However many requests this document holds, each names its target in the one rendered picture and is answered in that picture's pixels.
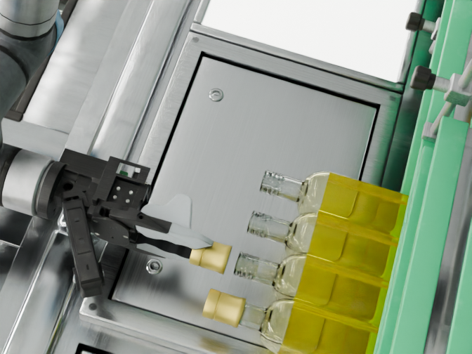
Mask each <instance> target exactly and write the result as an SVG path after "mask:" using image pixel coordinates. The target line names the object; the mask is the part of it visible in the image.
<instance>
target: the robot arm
mask: <svg viewBox="0 0 472 354"><path fill-rule="evenodd" d="M58 4H59V0H0V206H1V207H6V208H8V209H12V210H15V211H19V212H21V213H24V214H28V215H30V216H37V215H38V216H39V217H42V218H46V219H48V220H51V219H52V218H53V217H54V216H55V214H56V213H57V211H58V209H59V207H62V208H63V216H64V219H65V225H66V228H67V234H68V237H69V241H70V247H71V250H72V256H73V260H74V266H75V268H73V274H74V275H73V282H74V283H75V284H76V288H77V291H80V293H81V297H82V298H83V299H85V298H88V297H92V296H97V295H101V294H102V288H103V285H105V279H104V276H105V273H104V271H103V269H102V266H101V263H100V262H98V261H97V258H96V253H95V249H94V246H93V240H92V237H91V232H92V233H93V234H94V235H95V236H96V237H98V238H100V239H102V240H105V241H107V242H110V243H112V244H116V245H121V246H123V247H126V248H127V249H130V250H133V251H137V252H139V253H142V254H147V255H151V256H156V257H160V258H170V259H173V260H179V261H189V260H190V255H191V252H192V249H194V250H196V249H202V248H205V247H212V246H213V244H214V241H213V240H211V239H209V238H208V237H206V236H204V235H202V234H200V233H198V232H195V231H194V230H191V224H192V200H191V198H190V197H189V196H188V195H184V194H178V195H176V196H175V197H174V198H173V199H172V200H171V201H170V202H169V203H168V204H166V205H164V206H161V205H157V204H148V198H149V196H150V193H151V185H150V184H148V183H147V182H146V180H147V178H148V175H149V172H150V168H148V167H146V166H142V165H139V164H135V163H133V162H128V161H126V160H123V159H119V158H116V157H112V156H110V157H109V159H108V161H105V160H103V159H98V158H96V157H92V156H89V155H85V154H83V153H80V152H76V151H74V150H69V149H67V148H65V149H64V151H63V154H62V156H61V158H60V161H59V162H58V161H55V160H54V158H52V157H48V156H46V155H42V154H39V153H36V152H33V151H29V150H26V149H22V148H19V147H16V146H13V145H9V144H7V143H3V134H2V128H1V122H2V120H3V118H4V116H5V115H6V113H7V112H8V111H9V110H10V108H11V106H12V105H13V104H14V102H15V101H16V100H17V98H18V96H19V95H20V94H21V93H22V91H23V89H24V88H25V87H26V85H27V84H28V82H29V81H30V79H31V78H32V77H33V75H34V74H35V72H36V71H37V70H38V68H39V67H40V65H41V64H42V63H43V61H44V60H45V58H46V57H47V56H48V55H50V54H51V52H52V51H53V49H54V48H55V46H56V44H57V43H58V39H59V38H60V35H61V34H62V33H63V27H64V23H63V19H62V18H61V16H60V11H59V10H58ZM120 163H122V164H127V165H129V166H133V167H136V168H139V169H140V172H139V173H138V172H136V171H134V173H133V176H132V178H130V177H128V176H129V173H127V172H125V171H120V172H119V173H117V169H118V167H119V164H120ZM136 230H137V231H139V232H140V233H139V232H137V231H136Z"/></svg>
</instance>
